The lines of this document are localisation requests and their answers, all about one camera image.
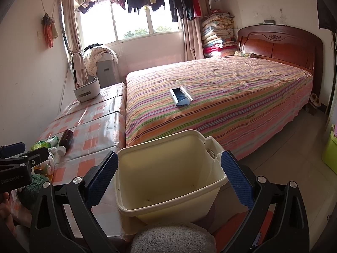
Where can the striped bed sheet mattress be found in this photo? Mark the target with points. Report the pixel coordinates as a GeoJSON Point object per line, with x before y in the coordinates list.
{"type": "Point", "coordinates": [241, 102]}

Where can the orange cloth on wall hook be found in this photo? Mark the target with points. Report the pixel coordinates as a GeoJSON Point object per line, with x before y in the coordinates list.
{"type": "Point", "coordinates": [49, 30]}

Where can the brown glass bottle white cap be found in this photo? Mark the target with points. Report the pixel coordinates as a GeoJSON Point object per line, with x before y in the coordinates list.
{"type": "Point", "coordinates": [65, 142]}

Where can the grey plush cushion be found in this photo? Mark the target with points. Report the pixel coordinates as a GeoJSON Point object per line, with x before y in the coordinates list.
{"type": "Point", "coordinates": [173, 237]}

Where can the white storage basket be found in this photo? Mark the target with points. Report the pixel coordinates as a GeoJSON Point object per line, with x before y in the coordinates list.
{"type": "Point", "coordinates": [88, 91]}

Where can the left beige curtain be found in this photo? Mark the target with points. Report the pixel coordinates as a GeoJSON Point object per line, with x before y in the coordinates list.
{"type": "Point", "coordinates": [77, 60]}

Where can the right beige curtain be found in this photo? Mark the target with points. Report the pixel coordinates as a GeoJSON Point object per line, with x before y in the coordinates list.
{"type": "Point", "coordinates": [192, 39]}

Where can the green plastic wrapper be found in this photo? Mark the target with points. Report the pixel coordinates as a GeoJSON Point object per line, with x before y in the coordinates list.
{"type": "Point", "coordinates": [48, 143]}

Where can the stack of folded quilts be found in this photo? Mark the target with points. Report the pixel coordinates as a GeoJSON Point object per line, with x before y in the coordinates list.
{"type": "Point", "coordinates": [217, 32]}

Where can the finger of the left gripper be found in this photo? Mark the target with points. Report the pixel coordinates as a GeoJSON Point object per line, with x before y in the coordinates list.
{"type": "Point", "coordinates": [29, 159]}
{"type": "Point", "coordinates": [12, 150]}

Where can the white blue lint brush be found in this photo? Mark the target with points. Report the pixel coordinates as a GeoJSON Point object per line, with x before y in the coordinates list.
{"type": "Point", "coordinates": [181, 96]}

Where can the wooden red headboard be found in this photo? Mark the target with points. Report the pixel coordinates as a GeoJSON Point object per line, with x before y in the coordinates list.
{"type": "Point", "coordinates": [285, 44]}

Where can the pair of slippers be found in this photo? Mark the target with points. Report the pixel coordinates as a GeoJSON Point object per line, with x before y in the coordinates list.
{"type": "Point", "coordinates": [313, 104]}

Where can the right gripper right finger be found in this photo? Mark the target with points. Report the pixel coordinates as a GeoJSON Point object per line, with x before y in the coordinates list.
{"type": "Point", "coordinates": [256, 196]}

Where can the crumpled clear plastic bag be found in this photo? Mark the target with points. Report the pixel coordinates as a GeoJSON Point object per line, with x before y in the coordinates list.
{"type": "Point", "coordinates": [48, 166]}

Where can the beige curtain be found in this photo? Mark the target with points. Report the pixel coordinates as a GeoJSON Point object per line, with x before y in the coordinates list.
{"type": "Point", "coordinates": [77, 60]}
{"type": "Point", "coordinates": [192, 39]}

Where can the green plastic bin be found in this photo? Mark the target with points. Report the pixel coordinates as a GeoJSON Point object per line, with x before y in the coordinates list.
{"type": "Point", "coordinates": [329, 154]}

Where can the green plush broccoli toy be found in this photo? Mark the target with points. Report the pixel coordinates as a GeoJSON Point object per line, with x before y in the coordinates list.
{"type": "Point", "coordinates": [28, 194]}

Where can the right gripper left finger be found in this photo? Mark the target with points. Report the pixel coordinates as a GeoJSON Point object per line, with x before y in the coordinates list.
{"type": "Point", "coordinates": [85, 193]}

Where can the cream plastic trash bin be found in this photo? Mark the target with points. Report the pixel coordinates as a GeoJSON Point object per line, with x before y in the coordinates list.
{"type": "Point", "coordinates": [171, 179]}

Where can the checkered plastic table cover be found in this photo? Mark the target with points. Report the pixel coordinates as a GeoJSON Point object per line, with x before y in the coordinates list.
{"type": "Point", "coordinates": [98, 126]}

